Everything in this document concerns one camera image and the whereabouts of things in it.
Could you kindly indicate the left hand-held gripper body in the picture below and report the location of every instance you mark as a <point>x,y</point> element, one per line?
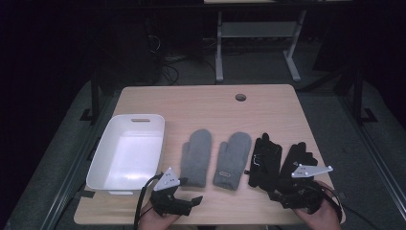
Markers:
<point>169,199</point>

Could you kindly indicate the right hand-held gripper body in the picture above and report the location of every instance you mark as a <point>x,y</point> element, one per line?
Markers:
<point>303,191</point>

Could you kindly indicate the plain grey mitten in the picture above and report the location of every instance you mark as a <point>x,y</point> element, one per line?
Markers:
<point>196,156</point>

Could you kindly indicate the black glove with white print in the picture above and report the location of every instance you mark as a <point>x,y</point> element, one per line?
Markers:
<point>298,156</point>

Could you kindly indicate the grey mitten with label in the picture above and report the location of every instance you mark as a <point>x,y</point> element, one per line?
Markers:
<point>233,159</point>

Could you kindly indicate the white plastic bin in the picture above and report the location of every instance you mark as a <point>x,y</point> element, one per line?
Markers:
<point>134,153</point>

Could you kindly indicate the person's left hand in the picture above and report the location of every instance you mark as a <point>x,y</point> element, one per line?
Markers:
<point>156,221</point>

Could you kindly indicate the person's right hand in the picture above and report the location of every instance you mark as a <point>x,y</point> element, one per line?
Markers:
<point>322,218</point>

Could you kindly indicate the black glove with metal clip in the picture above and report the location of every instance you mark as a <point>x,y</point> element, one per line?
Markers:
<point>265,163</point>

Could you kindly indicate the dark computer tower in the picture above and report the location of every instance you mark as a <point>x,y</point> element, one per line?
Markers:
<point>134,51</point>

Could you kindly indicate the aluminium floor rail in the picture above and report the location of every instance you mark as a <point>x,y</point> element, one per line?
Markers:
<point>73,166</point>
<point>373,150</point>

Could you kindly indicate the black stand post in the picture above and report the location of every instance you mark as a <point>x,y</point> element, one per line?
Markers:
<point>94,96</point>
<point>358,96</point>

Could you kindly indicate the white metal desk frame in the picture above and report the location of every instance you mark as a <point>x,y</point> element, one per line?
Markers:
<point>255,30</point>

